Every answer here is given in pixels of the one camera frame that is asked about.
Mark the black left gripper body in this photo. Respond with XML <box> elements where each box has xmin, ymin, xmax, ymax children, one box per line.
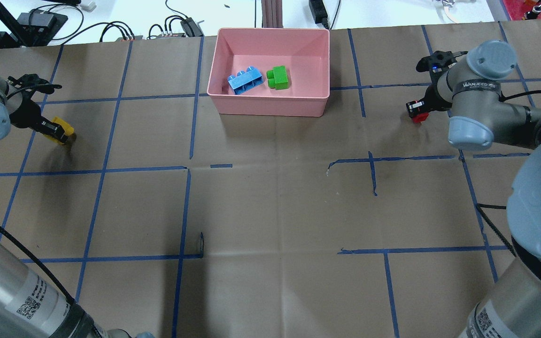
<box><xmin>9</xmin><ymin>92</ymin><xmax>60</xmax><ymax>137</ymax></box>

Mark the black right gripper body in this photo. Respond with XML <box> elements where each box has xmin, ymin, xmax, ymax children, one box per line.
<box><xmin>406</xmin><ymin>85</ymin><xmax>452</xmax><ymax>118</ymax></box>

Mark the red toy block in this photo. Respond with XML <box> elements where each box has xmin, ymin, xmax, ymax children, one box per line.
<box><xmin>411</xmin><ymin>113</ymin><xmax>430</xmax><ymax>123</ymax></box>

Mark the yellow toy block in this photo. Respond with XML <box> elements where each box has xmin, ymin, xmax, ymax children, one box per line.
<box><xmin>43</xmin><ymin>117</ymin><xmax>77</xmax><ymax>146</ymax></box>

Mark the green toy block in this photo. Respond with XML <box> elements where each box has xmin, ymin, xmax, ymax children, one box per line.
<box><xmin>266</xmin><ymin>65</ymin><xmax>291</xmax><ymax>90</ymax></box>

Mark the blue toy block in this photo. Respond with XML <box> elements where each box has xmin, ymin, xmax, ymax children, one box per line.
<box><xmin>227</xmin><ymin>66</ymin><xmax>264</xmax><ymax>95</ymax></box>

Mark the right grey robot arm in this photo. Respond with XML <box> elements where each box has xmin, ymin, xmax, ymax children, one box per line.
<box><xmin>407</xmin><ymin>40</ymin><xmax>541</xmax><ymax>338</ymax></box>

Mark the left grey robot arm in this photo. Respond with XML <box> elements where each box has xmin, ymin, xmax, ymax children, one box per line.
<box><xmin>0</xmin><ymin>74</ymin><xmax>115</xmax><ymax>338</ymax></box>

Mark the pink plastic box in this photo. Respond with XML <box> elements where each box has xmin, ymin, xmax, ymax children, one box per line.
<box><xmin>207</xmin><ymin>28</ymin><xmax>330</xmax><ymax>117</ymax></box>

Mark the black power adapter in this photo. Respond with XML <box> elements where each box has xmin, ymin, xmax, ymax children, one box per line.
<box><xmin>308</xmin><ymin>0</ymin><xmax>328</xmax><ymax>25</ymax></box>

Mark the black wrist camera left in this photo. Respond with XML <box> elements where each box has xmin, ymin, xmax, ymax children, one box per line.
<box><xmin>7</xmin><ymin>74</ymin><xmax>62</xmax><ymax>98</ymax></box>

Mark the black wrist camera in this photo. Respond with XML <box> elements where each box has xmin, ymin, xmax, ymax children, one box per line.
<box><xmin>7</xmin><ymin>74</ymin><xmax>62</xmax><ymax>98</ymax></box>
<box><xmin>415</xmin><ymin>51</ymin><xmax>468</xmax><ymax>73</ymax></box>

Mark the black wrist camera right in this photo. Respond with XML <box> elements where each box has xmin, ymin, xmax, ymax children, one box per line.
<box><xmin>415</xmin><ymin>51</ymin><xmax>468</xmax><ymax>73</ymax></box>

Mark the usb hub with cables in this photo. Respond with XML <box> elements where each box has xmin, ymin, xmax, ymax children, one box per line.
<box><xmin>147</xmin><ymin>15</ymin><xmax>204</xmax><ymax>40</ymax></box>

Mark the aluminium frame post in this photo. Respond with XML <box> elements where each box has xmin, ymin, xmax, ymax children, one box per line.
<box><xmin>261</xmin><ymin>0</ymin><xmax>283</xmax><ymax>29</ymax></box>

